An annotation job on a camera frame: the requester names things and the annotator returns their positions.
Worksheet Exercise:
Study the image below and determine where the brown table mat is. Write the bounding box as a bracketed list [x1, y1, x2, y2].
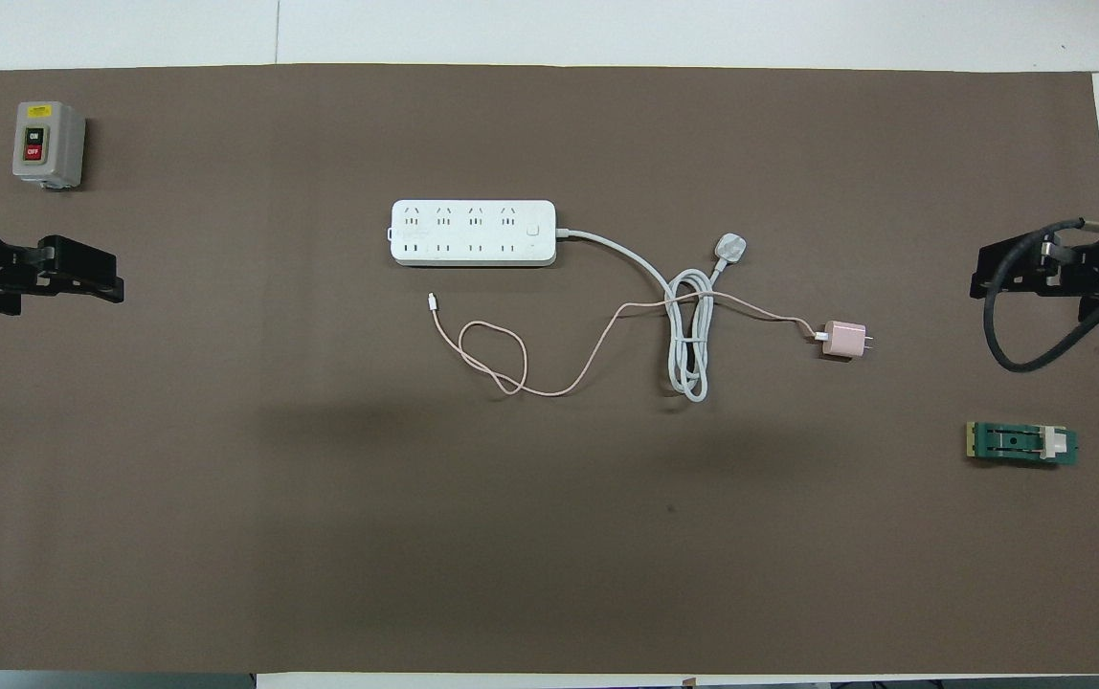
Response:
[0, 64, 1099, 674]

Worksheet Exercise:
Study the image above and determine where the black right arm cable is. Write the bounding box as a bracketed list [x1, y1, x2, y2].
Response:
[985, 218, 1099, 372]

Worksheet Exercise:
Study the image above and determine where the green knife switch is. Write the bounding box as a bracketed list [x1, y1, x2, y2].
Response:
[966, 421, 1080, 469]

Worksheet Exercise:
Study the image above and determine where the grey on-off switch box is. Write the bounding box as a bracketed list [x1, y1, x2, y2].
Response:
[12, 101, 87, 190]

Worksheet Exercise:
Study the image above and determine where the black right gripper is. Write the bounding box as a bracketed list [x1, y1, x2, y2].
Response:
[971, 230, 1099, 322]

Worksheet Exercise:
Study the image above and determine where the pink charger block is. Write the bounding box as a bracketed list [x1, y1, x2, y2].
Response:
[820, 321, 874, 360]

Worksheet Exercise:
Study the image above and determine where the pink charging cable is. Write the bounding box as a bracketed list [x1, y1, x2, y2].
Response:
[428, 292, 828, 397]

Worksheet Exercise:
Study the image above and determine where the white power cord with plug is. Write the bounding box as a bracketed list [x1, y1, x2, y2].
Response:
[554, 228, 750, 403]

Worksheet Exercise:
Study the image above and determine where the white power strip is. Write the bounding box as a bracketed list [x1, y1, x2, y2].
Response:
[391, 199, 557, 268]

